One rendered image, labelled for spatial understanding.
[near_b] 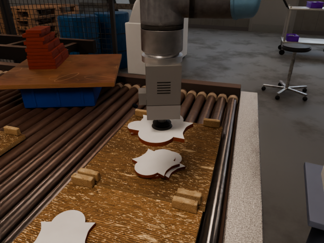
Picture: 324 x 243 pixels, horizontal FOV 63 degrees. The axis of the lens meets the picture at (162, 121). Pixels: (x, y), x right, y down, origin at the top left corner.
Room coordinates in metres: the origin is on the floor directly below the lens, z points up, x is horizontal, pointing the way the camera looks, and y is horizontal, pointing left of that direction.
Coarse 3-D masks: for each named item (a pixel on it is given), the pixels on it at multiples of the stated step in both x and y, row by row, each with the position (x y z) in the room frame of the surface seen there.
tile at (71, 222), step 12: (60, 216) 0.41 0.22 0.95; (72, 216) 0.41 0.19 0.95; (84, 216) 0.41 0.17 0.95; (48, 228) 0.38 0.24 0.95; (60, 228) 0.38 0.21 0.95; (72, 228) 0.38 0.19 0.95; (84, 228) 0.38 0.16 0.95; (36, 240) 0.35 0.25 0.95; (48, 240) 0.35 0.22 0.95; (60, 240) 0.35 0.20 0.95; (72, 240) 0.35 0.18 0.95; (84, 240) 0.35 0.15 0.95
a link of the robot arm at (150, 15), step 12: (144, 0) 0.46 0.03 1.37; (156, 0) 0.45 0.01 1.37; (168, 0) 0.45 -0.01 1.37; (180, 0) 0.45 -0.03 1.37; (144, 12) 0.46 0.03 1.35; (156, 12) 0.45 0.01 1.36; (168, 12) 0.45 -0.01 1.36; (180, 12) 0.46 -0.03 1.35; (144, 24) 0.46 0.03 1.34; (156, 24) 0.45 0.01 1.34; (168, 24) 0.45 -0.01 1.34; (180, 24) 0.46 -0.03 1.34
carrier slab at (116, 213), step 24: (72, 192) 0.50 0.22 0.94; (96, 192) 0.50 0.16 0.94; (120, 192) 0.50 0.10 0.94; (48, 216) 0.42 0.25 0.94; (96, 216) 0.42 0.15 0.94; (120, 216) 0.42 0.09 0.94; (144, 216) 0.42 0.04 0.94; (168, 216) 0.42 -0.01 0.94; (192, 216) 0.42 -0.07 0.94; (24, 240) 0.36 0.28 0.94; (96, 240) 0.36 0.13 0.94; (120, 240) 0.36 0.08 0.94; (144, 240) 0.36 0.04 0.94; (168, 240) 0.36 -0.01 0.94; (192, 240) 0.36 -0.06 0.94
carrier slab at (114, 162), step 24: (120, 144) 0.72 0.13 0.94; (144, 144) 0.72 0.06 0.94; (168, 144) 0.72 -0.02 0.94; (192, 144) 0.72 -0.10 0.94; (216, 144) 0.72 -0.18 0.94; (96, 168) 0.60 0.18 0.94; (120, 168) 0.60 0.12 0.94; (192, 168) 0.60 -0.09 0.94; (144, 192) 0.50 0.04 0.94; (168, 192) 0.50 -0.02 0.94
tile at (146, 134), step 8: (144, 120) 0.51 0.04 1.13; (152, 120) 0.51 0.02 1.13; (176, 120) 0.51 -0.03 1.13; (136, 128) 0.47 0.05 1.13; (144, 128) 0.47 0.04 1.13; (152, 128) 0.47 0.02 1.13; (176, 128) 0.47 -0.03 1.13; (184, 128) 0.47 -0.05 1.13; (144, 136) 0.44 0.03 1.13; (152, 136) 0.44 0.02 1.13; (160, 136) 0.44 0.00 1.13; (168, 136) 0.44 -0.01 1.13; (176, 136) 0.44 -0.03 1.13; (152, 144) 0.42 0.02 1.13; (160, 144) 0.42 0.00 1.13
